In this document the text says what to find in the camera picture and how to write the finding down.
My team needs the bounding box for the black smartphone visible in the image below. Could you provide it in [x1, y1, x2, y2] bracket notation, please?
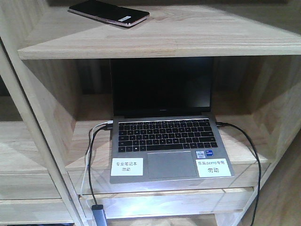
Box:
[68, 0, 150, 27]

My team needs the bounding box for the wooden desk with shelves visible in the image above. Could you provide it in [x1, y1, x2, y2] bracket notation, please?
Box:
[0, 0, 301, 226]

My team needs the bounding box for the silver laptop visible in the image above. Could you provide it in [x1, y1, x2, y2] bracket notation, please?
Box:
[110, 56, 234, 184]

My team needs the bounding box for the grey usb hub dongle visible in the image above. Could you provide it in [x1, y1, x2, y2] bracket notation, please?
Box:
[91, 204, 108, 226]

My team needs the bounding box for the white laptop cable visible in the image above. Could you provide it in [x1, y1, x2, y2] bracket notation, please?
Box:
[79, 120, 114, 198]

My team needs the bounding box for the black left laptop cable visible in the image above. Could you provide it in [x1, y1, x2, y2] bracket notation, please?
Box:
[88, 126, 113, 207]

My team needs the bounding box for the black laptop cable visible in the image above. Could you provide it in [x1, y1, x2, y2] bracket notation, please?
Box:
[88, 126, 113, 207]
[216, 121, 263, 226]

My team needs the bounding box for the black right laptop cable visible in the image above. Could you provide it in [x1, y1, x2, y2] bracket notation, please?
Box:
[216, 121, 263, 226]

